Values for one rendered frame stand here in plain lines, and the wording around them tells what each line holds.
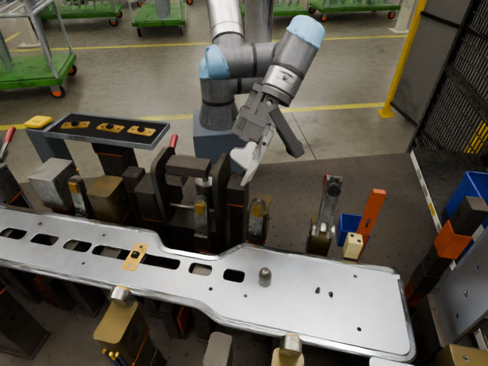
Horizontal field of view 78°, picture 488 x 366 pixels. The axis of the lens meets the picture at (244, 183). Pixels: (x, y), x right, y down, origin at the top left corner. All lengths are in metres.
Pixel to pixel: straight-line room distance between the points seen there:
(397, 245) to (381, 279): 0.52
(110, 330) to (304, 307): 0.41
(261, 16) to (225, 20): 0.26
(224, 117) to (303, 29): 0.51
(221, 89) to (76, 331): 0.89
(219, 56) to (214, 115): 0.39
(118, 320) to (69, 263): 0.26
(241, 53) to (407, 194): 1.12
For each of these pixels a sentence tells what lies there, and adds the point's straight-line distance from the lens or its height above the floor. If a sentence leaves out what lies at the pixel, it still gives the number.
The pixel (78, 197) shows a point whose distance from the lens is 1.01.
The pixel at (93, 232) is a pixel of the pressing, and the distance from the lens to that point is 0.95.
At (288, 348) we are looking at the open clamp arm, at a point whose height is 1.12.
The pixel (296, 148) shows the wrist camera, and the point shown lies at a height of 1.30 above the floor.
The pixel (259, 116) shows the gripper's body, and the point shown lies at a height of 1.35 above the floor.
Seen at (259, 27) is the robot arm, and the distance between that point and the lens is 1.00.
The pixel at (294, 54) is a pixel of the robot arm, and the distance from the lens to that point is 0.64.
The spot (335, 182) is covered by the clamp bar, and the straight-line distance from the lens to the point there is 0.72.
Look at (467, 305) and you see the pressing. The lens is 0.75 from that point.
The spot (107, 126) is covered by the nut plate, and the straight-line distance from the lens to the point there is 1.06.
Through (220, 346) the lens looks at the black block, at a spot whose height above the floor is 0.99.
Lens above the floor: 1.65
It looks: 41 degrees down
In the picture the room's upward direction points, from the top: straight up
